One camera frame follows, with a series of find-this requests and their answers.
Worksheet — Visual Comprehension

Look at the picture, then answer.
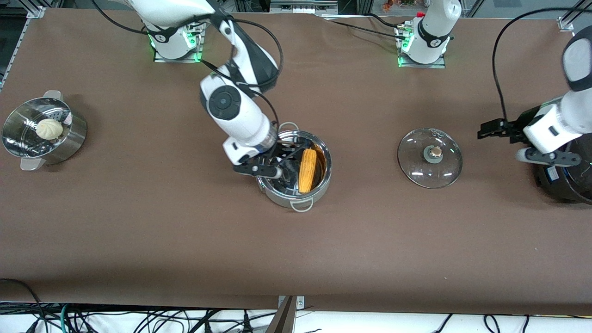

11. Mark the aluminium frame corner profile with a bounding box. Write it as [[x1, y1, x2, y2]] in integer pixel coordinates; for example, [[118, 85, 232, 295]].
[[25, 0, 48, 19], [557, 0, 592, 31]]

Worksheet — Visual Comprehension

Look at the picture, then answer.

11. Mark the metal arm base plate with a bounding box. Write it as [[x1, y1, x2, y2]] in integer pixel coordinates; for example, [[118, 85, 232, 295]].
[[153, 21, 204, 63], [397, 22, 447, 69]]

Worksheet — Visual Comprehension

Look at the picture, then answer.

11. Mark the black floor cable loop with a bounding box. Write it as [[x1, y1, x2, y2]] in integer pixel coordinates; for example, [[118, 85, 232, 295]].
[[0, 277, 44, 322]]

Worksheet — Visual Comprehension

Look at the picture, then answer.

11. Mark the glass pot lid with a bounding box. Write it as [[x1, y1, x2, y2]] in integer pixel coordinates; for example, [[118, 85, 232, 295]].
[[397, 128, 464, 189]]

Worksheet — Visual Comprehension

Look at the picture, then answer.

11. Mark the black base cable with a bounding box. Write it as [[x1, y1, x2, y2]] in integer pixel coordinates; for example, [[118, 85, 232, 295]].
[[185, 9, 226, 29], [319, 13, 407, 41]]

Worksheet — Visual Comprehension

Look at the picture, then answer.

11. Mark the white steamed bun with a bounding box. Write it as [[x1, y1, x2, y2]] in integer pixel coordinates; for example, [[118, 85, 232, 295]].
[[36, 118, 64, 140]]

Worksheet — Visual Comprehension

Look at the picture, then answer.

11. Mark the yellow corn cob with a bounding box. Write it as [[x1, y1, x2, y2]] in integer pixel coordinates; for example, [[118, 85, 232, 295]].
[[297, 148, 318, 194]]

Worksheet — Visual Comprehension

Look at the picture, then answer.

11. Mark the stainless steel pot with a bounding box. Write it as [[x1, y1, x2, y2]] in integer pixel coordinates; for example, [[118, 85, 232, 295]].
[[255, 122, 333, 212]]

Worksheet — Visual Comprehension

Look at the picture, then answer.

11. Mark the steel steamer pot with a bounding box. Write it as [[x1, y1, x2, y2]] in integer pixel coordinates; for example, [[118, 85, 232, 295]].
[[1, 90, 87, 172]]

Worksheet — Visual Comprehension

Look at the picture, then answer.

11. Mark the aluminium frame crossbar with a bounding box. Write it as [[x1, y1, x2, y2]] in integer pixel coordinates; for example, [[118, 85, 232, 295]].
[[270, 0, 339, 14]]

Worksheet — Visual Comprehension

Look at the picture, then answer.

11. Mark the black rice cooker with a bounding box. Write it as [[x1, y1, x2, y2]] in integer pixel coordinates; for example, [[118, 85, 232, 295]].
[[532, 134, 592, 205]]

